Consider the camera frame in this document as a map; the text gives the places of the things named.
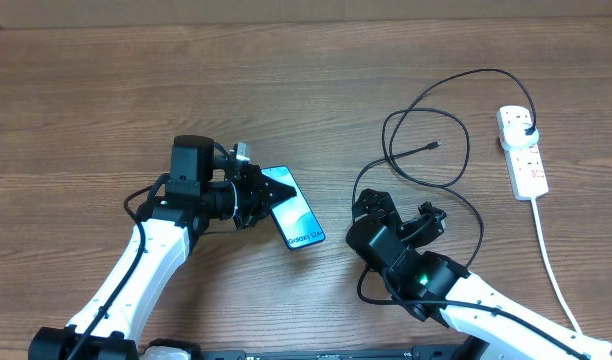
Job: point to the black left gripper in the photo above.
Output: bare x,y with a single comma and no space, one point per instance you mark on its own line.
259,201

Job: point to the Samsung Galaxy smartphone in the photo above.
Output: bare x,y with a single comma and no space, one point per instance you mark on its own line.
294,217

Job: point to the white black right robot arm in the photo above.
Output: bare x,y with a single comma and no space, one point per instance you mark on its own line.
430,285

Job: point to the white power strip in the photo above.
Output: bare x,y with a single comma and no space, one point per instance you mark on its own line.
525,167

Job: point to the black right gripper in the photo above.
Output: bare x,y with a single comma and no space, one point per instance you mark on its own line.
381,203

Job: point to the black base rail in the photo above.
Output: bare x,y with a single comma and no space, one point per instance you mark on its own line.
420,352

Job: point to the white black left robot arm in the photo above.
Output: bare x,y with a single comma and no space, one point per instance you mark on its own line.
205,182

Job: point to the white charger plug adapter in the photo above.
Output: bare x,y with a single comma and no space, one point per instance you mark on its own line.
515,137

